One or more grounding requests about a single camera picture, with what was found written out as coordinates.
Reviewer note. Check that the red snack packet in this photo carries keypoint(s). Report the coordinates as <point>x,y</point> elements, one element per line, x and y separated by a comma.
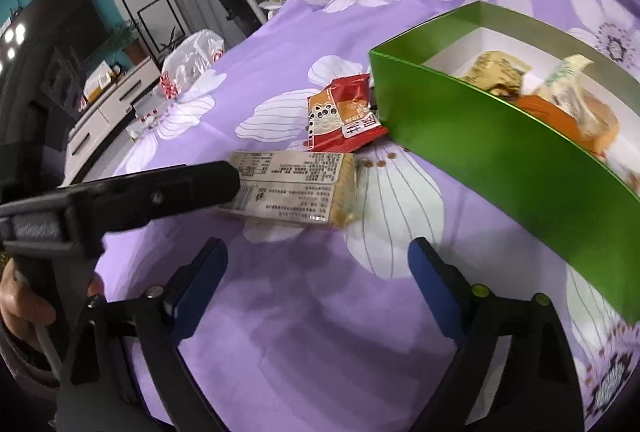
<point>345,117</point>

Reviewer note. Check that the light orange snack packet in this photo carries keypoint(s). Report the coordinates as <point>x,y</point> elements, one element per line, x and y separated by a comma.
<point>600,122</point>

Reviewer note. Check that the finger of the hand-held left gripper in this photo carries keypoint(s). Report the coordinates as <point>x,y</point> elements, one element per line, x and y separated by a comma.
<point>165,194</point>

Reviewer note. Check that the deep orange snack packet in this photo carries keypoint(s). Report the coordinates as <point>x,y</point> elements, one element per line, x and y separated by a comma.
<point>542,114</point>

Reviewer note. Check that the purple floral cloth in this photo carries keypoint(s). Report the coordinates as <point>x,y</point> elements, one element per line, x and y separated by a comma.
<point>310,312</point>

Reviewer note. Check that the white plastic bag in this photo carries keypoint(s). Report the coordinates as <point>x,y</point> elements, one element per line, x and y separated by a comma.
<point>192,57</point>

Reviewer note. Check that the black television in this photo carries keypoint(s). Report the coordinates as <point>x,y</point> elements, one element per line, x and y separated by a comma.
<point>60,22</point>

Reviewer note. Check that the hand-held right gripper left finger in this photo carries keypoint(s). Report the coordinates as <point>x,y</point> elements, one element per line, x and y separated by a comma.
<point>200,292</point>

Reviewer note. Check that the green cardboard box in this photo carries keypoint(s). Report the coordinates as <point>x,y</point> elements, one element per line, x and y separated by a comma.
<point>500,172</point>

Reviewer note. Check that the yellow box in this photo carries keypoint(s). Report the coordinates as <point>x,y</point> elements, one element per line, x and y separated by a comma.
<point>100,82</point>

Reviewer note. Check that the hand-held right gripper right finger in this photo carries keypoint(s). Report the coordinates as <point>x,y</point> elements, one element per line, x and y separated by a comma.
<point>437,292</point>

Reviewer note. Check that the pale yellow green-print snack packet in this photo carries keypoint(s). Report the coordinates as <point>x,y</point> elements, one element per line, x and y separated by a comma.
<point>567,87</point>

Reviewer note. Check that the clear cracker packet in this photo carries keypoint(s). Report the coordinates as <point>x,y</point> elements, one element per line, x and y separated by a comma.
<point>300,192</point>

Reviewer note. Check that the potted plant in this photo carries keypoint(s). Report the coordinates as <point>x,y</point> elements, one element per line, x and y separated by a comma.
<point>131,42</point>

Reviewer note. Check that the white television cabinet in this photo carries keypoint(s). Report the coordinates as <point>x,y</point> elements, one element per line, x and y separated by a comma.
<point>115,102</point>

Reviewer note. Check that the person's left hand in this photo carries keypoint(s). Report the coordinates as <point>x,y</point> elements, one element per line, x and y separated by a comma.
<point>20,307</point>

